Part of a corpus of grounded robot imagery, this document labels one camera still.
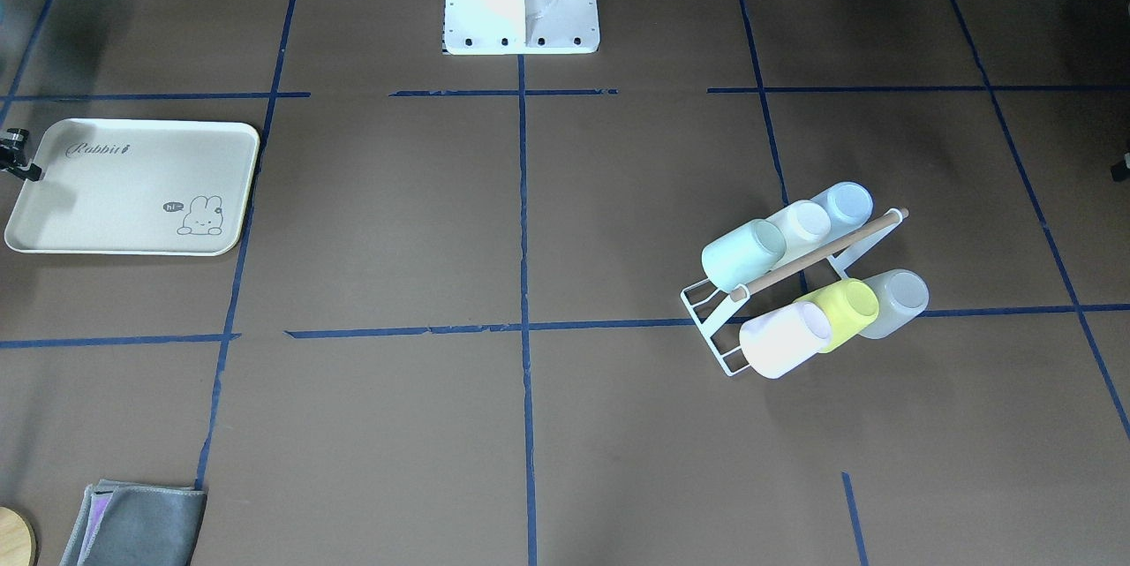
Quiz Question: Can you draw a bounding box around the beige rabbit tray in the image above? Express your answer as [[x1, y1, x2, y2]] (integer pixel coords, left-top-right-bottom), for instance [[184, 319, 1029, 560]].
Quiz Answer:
[[5, 117, 260, 256]]

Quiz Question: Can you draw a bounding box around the green cup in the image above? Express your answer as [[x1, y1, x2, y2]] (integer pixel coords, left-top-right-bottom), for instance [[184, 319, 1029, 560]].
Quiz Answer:
[[701, 219, 786, 291]]

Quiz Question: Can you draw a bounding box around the pink cup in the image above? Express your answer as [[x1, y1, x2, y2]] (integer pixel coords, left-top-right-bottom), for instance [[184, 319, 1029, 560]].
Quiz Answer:
[[739, 301, 832, 380]]

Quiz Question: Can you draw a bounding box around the white cup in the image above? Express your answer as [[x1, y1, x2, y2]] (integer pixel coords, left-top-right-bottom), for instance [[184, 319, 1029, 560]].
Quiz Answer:
[[766, 200, 832, 269]]

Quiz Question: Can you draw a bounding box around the light blue cup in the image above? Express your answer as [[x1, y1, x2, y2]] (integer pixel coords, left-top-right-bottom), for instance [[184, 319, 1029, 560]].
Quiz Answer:
[[810, 181, 873, 243]]

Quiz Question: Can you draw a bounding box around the yellow cup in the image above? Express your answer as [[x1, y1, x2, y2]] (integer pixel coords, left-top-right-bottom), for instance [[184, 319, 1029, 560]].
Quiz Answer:
[[796, 279, 879, 354]]

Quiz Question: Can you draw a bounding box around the grey cup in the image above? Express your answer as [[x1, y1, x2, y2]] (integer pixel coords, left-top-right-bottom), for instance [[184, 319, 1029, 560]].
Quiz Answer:
[[860, 268, 930, 340]]

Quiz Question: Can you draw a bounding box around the grey folded cloth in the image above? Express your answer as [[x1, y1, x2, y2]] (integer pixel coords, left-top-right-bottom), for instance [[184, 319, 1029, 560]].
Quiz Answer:
[[60, 479, 208, 565]]

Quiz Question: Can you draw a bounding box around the wooden mug tree stand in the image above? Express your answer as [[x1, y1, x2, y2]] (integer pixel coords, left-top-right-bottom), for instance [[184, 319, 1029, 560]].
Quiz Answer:
[[1, 506, 40, 566]]

